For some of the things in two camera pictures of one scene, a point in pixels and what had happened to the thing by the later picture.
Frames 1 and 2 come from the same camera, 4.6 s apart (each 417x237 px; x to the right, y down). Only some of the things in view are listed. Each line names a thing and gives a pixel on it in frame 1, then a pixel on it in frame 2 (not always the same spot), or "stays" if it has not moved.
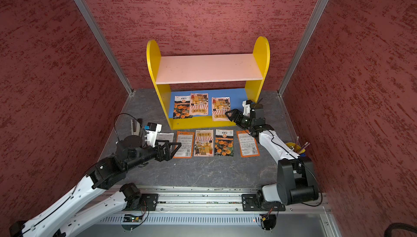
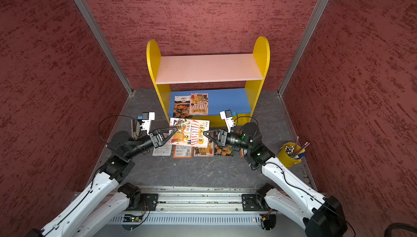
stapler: x=135 y=127 stays
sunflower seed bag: x=199 y=104 stays
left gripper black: x=168 y=156 → x=157 y=139
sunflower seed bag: x=220 y=106 → x=189 y=132
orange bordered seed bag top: x=186 y=138 stays
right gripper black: x=237 y=119 → x=221 y=141
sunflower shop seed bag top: x=203 y=145 stays
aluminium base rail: x=212 y=211 stays
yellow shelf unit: x=198 y=91 stays
